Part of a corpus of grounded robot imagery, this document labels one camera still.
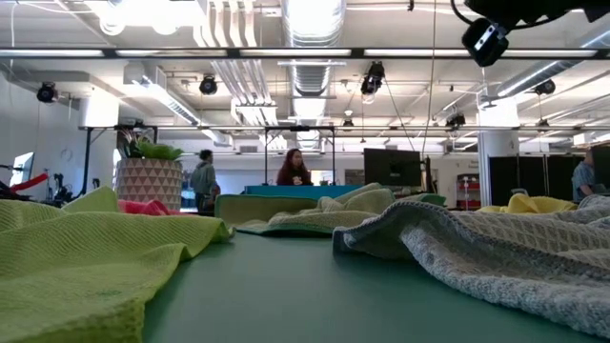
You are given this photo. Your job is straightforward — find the sage green microfiber towel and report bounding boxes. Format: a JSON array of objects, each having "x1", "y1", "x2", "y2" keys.
[{"x1": 213, "y1": 182, "x2": 448, "y2": 238}]

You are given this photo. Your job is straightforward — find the pink microfiber towel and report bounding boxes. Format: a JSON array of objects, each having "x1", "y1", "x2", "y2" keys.
[{"x1": 117, "y1": 198, "x2": 194, "y2": 217}]

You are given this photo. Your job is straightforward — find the grey waffle microfiber towel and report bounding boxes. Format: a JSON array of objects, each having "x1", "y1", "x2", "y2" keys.
[{"x1": 332, "y1": 193, "x2": 610, "y2": 340}]

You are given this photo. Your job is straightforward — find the yellow microfiber towel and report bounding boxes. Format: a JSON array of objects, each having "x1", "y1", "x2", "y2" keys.
[{"x1": 477, "y1": 192, "x2": 580, "y2": 214}]

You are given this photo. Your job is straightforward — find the lime green microfiber towel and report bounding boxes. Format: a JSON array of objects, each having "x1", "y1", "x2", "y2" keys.
[{"x1": 0, "y1": 185, "x2": 235, "y2": 343}]

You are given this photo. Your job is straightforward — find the person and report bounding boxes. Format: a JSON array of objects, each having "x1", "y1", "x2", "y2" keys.
[
  {"x1": 275, "y1": 148, "x2": 314, "y2": 187},
  {"x1": 190, "y1": 149, "x2": 221, "y2": 213},
  {"x1": 570, "y1": 150, "x2": 598, "y2": 204}
]

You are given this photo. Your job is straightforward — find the blue plastic bin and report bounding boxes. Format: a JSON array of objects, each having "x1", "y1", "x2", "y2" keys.
[{"x1": 243, "y1": 184, "x2": 364, "y2": 201}]

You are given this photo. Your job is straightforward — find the green table mat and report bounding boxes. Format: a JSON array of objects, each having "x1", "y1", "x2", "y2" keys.
[{"x1": 141, "y1": 231, "x2": 592, "y2": 343}]

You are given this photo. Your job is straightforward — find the succulent in triangle-patterned pot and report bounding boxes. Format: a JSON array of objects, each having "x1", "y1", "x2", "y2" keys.
[{"x1": 114, "y1": 127, "x2": 185, "y2": 212}]

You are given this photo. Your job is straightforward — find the red storage shelf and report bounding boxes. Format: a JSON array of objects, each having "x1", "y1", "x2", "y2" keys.
[{"x1": 456, "y1": 173, "x2": 481, "y2": 211}]

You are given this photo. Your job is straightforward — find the black room partition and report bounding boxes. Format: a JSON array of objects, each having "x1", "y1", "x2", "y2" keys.
[{"x1": 489, "y1": 153, "x2": 585, "y2": 202}]

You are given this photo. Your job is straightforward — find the red padded bar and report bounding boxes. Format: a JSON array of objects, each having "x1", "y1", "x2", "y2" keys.
[{"x1": 8, "y1": 171, "x2": 51, "y2": 194}]

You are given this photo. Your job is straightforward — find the small tilted monitor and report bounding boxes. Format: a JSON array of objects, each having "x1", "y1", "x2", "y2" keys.
[{"x1": 9, "y1": 151, "x2": 36, "y2": 187}]

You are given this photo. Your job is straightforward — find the black background rig frame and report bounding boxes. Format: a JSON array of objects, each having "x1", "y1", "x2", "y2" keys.
[{"x1": 264, "y1": 125, "x2": 336, "y2": 187}]

